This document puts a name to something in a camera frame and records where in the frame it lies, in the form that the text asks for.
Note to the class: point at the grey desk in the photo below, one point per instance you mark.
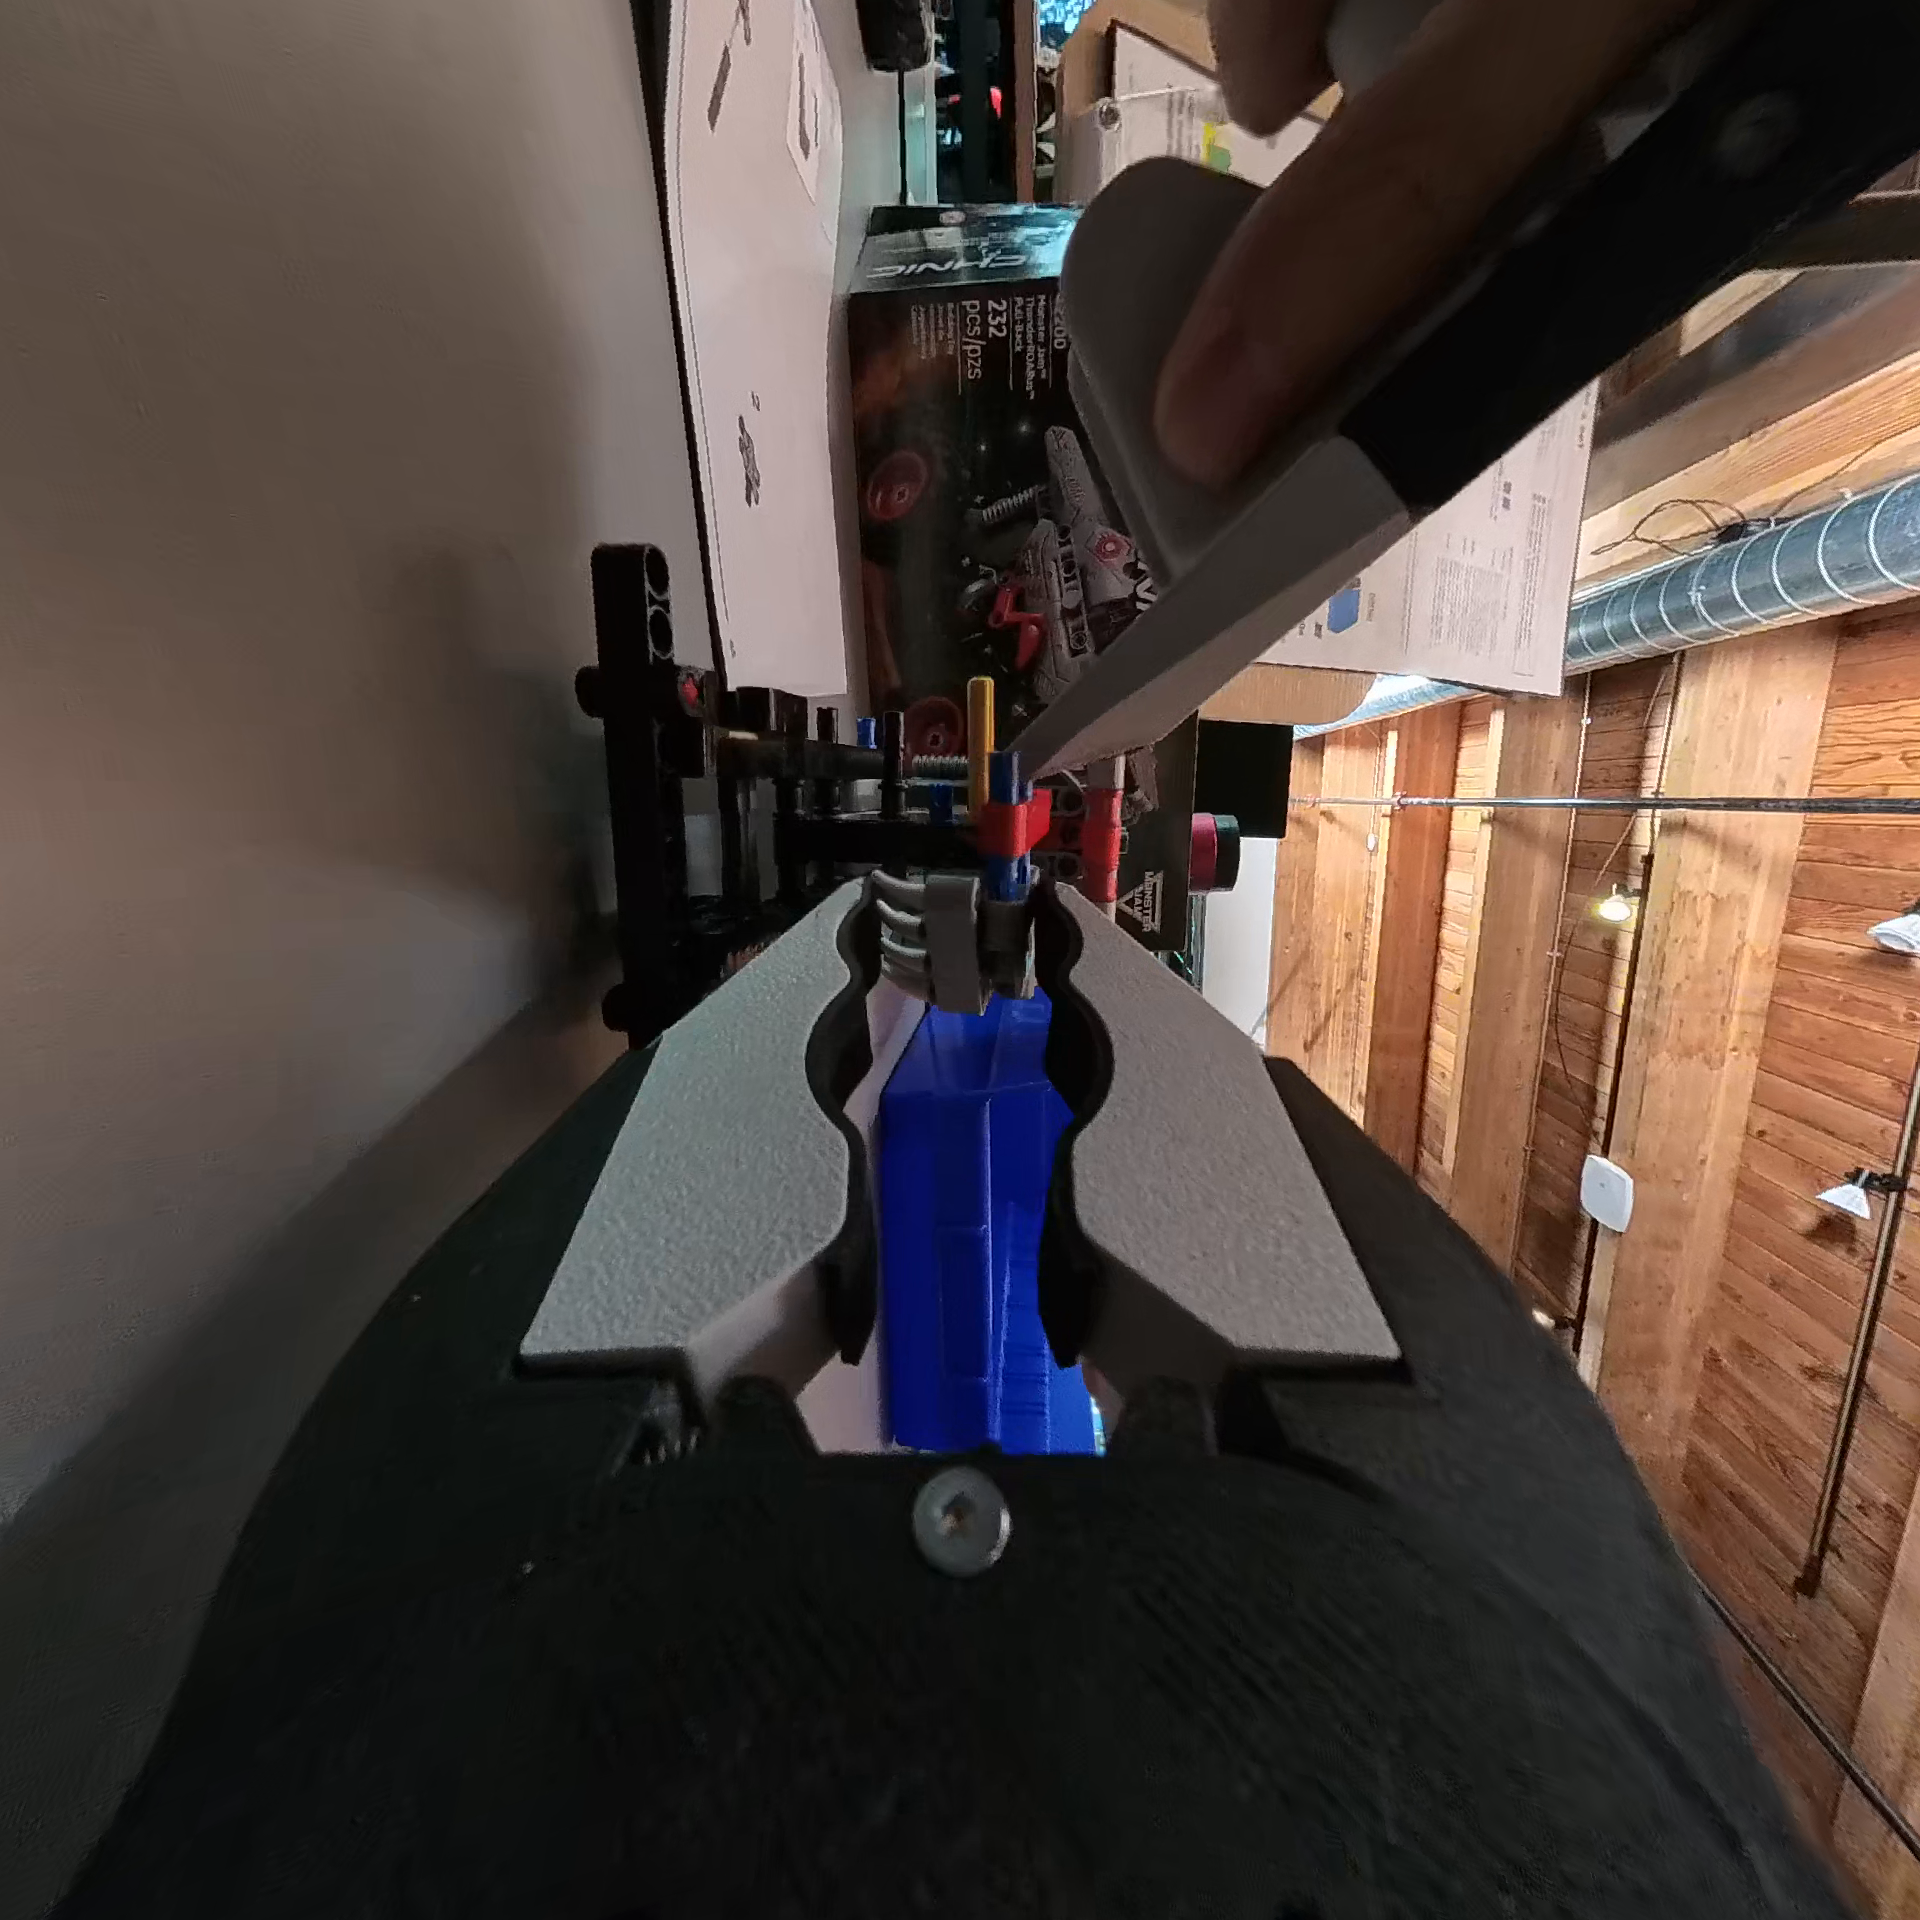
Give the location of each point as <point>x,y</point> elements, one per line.
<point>301,451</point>

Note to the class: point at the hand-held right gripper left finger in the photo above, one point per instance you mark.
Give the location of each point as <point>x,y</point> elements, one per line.
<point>690,1201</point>

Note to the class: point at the white wall access point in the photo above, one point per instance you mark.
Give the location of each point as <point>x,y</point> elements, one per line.
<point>1607,1193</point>

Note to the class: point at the blue storage bin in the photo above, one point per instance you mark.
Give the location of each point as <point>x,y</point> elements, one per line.
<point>960,1231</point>

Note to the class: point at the white instruction booklet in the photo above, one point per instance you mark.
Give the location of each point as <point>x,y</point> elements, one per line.
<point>763,375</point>

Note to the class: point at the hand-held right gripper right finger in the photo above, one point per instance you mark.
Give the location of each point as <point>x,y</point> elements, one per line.
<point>1231,1201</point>

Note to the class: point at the toy brick vehicle model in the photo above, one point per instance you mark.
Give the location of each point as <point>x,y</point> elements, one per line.
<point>630,751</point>

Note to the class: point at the black device with red knob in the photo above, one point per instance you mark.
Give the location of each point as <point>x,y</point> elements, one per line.
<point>1243,773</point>

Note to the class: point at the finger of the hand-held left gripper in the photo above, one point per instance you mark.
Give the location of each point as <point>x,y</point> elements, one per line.
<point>1243,600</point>

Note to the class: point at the silver ventilation duct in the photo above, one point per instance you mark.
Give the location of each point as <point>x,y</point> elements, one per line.
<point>1741,578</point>

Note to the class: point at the brown cardboard box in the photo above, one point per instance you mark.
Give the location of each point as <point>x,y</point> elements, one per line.
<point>1142,89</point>

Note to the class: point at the black toy set box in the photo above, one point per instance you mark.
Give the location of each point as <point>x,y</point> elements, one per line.
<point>931,451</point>

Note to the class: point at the white printed carton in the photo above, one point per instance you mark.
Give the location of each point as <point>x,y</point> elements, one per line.
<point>1471,600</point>

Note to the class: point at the metal conduit pipe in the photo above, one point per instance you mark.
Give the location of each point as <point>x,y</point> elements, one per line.
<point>1575,804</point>

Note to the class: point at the track spot lamp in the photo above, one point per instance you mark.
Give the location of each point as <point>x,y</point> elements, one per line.
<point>1617,906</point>
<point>1898,930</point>
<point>1846,1195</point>

